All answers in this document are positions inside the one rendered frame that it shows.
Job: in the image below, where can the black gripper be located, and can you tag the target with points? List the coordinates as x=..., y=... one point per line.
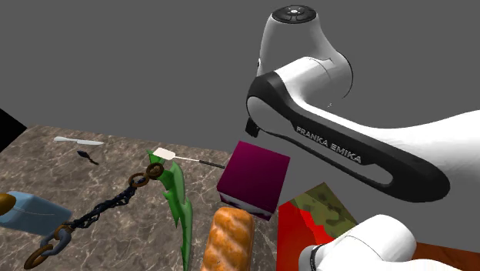
x=252, y=128

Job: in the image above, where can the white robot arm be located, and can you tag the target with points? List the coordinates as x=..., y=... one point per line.
x=442, y=146

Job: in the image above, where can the magenta box with white base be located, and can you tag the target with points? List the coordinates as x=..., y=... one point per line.
x=255, y=176

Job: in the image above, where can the green jagged curved blade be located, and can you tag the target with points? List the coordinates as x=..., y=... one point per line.
x=180, y=199

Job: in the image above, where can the red patterned robot stand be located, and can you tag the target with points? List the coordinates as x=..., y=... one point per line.
x=296, y=232

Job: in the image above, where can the golden brown bread loaf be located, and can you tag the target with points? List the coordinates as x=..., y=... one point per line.
x=228, y=240

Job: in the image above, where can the small black spoon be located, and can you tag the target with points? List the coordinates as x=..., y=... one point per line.
x=83, y=154

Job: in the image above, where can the white knife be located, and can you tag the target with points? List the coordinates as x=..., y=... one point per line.
x=75, y=140

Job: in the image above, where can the light blue box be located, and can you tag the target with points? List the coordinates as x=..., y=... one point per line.
x=35, y=214

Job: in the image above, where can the brown rounded object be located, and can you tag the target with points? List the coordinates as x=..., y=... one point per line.
x=5, y=202

